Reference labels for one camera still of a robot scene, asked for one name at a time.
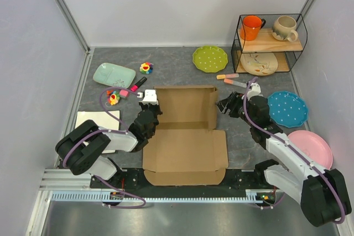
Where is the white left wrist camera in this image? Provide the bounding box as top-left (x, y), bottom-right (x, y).
top-left (137, 89), bottom-right (158, 104)

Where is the yellow highlighter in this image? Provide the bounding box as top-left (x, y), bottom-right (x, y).
top-left (216, 73), bottom-right (239, 80)

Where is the blue dotted plate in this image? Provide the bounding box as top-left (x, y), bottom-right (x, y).
top-left (268, 91), bottom-right (309, 128)

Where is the pink eraser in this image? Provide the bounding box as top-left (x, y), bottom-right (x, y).
top-left (119, 90), bottom-right (129, 98)

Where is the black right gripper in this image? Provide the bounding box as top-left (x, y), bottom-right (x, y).
top-left (215, 91), bottom-right (256, 127)

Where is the black wire wooden shelf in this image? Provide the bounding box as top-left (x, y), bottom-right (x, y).
top-left (231, 13), bottom-right (308, 74)

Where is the pink black highlighter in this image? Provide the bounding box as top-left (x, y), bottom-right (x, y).
top-left (131, 77), bottom-right (147, 92)

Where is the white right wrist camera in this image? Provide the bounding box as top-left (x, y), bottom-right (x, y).
top-left (246, 82), bottom-right (261, 100)

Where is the orange mug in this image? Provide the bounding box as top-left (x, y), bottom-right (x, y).
top-left (240, 15), bottom-right (266, 41)

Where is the beige ceramic mug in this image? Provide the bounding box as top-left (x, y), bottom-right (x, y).
top-left (272, 15), bottom-right (299, 42)

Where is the pink plate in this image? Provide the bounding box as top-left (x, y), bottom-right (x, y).
top-left (288, 130), bottom-right (333, 169)

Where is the light teal rectangular plate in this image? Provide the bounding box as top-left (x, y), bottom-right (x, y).
top-left (93, 62), bottom-right (136, 88)

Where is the brown cardboard box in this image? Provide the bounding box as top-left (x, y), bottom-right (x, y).
top-left (143, 85), bottom-right (228, 186)

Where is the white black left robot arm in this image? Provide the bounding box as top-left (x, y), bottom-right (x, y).
top-left (55, 100), bottom-right (163, 188)

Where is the grey cable duct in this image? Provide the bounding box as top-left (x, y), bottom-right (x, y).
top-left (51, 191), bottom-right (263, 203)

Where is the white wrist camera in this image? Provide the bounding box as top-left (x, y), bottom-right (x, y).
top-left (137, 89), bottom-right (158, 104)
top-left (246, 82), bottom-right (261, 100)

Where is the white square plate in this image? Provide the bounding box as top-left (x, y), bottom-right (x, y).
top-left (75, 110), bottom-right (121, 154)

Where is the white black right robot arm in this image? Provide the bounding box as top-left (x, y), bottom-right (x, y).
top-left (216, 92), bottom-right (352, 227)

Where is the beige painted plate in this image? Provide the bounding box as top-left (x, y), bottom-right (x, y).
top-left (241, 53), bottom-right (278, 76)

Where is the orange highlighter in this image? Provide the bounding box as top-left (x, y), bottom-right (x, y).
top-left (223, 78), bottom-right (247, 88)

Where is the rainbow flower toy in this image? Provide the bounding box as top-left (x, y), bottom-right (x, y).
top-left (139, 62), bottom-right (153, 75)

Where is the green dotted plate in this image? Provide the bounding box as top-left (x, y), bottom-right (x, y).
top-left (192, 45), bottom-right (228, 73)

